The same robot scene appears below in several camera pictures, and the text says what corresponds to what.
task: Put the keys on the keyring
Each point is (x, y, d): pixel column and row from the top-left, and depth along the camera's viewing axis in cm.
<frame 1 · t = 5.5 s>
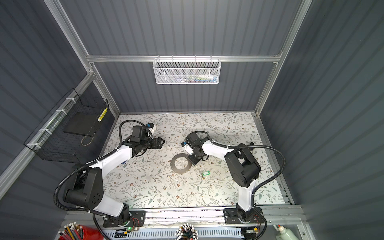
left hand: (158, 140, 91), fingers open
right hand: (194, 160, 93), fingers closed
key with green tag: (205, 173, 91), on the table

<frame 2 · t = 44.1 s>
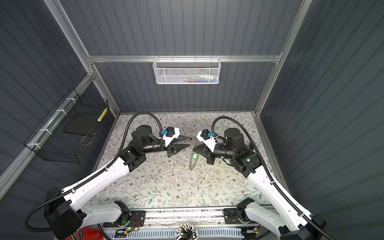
left hand: (188, 139, 66), fingers open
right hand: (196, 149, 66), fingers closed
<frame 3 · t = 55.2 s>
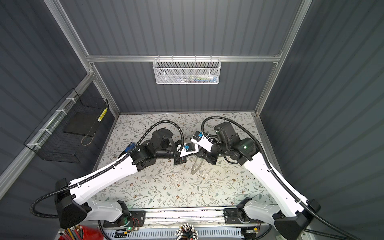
left hand: (196, 150, 68), fingers closed
right hand: (200, 153, 68), fingers closed
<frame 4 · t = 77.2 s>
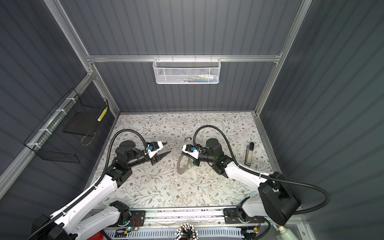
left hand: (167, 145, 73), fingers open
right hand: (185, 152, 78), fingers closed
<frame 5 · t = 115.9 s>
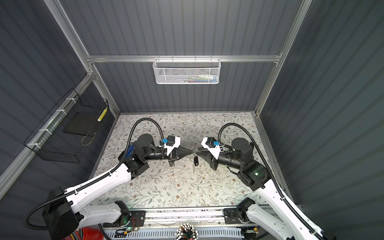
left hand: (193, 150, 63), fingers closed
right hand: (200, 151, 63), fingers closed
key with black tag: (196, 160, 65), point 29 cm above the table
